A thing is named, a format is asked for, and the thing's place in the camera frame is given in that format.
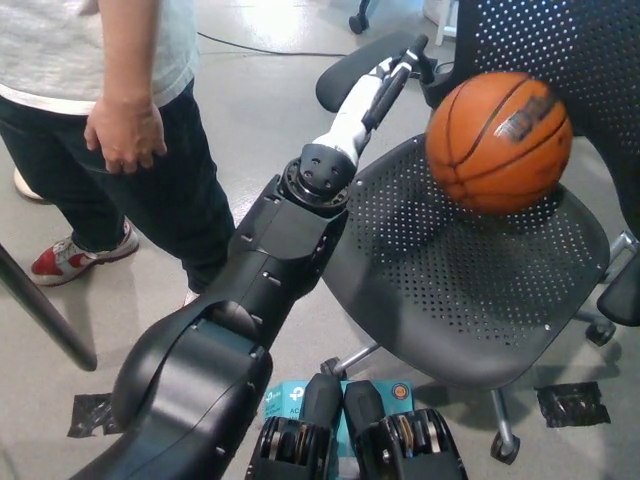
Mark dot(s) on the person's left hand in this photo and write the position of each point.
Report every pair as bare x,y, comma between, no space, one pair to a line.
127,132

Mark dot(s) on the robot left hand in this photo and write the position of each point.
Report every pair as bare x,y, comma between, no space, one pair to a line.
355,115

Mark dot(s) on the orange Wilson basketball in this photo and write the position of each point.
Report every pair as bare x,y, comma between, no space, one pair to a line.
500,145

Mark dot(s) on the person in grey shirt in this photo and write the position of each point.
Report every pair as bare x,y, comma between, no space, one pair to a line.
150,210

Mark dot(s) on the black chair leg with caster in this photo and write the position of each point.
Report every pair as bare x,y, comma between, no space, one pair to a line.
357,22

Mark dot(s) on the black perforated office chair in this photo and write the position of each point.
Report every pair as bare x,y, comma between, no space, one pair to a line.
450,280

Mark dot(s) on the white shoe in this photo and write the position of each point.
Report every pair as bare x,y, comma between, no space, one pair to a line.
27,187

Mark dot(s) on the white furniture leg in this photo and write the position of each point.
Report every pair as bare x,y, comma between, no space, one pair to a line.
445,25

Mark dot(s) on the red and white sneaker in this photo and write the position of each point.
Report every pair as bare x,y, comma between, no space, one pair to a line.
190,298
75,260

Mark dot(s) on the black pole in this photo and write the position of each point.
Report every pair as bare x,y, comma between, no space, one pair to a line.
45,310

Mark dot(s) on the black floor tape patch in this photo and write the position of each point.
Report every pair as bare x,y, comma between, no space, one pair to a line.
90,415
572,405

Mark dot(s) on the teal TP-Link box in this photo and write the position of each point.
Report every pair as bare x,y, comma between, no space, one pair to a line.
285,397

